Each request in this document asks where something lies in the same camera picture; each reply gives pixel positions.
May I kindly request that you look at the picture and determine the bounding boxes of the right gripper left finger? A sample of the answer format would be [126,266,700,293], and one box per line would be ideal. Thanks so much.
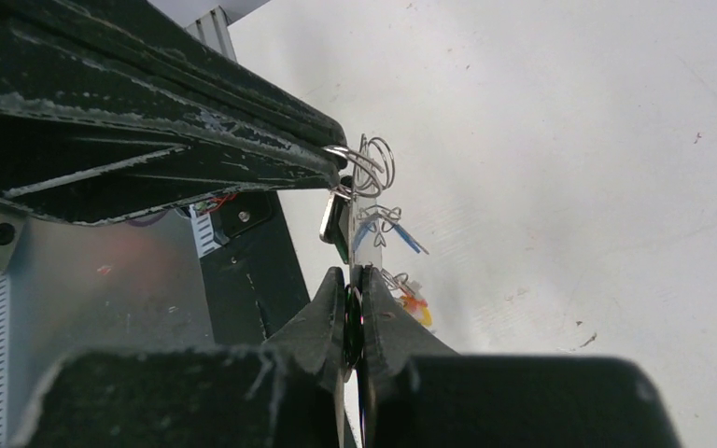
[11,267,346,447]

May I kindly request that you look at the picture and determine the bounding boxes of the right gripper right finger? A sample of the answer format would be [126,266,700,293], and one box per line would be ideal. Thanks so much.
[360,267,680,447]

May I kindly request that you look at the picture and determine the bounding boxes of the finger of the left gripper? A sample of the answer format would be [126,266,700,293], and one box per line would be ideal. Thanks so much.
[0,1,345,165]
[0,92,338,226]

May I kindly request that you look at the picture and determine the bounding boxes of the metal keyring plate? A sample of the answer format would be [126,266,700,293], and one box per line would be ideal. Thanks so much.
[346,196,386,447]

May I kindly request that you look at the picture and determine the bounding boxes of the yellow tag on plate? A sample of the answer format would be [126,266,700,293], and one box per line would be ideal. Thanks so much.
[399,295,432,329]

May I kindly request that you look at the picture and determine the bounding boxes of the black tag key on plate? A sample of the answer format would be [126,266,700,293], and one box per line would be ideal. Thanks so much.
[319,191,350,265]

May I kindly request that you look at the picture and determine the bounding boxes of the blue tag on plate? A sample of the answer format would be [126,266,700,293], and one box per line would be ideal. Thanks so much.
[352,219,430,256]

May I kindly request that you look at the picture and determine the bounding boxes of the aluminium front rail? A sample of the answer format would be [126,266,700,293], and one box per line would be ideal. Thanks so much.
[186,6,237,62]

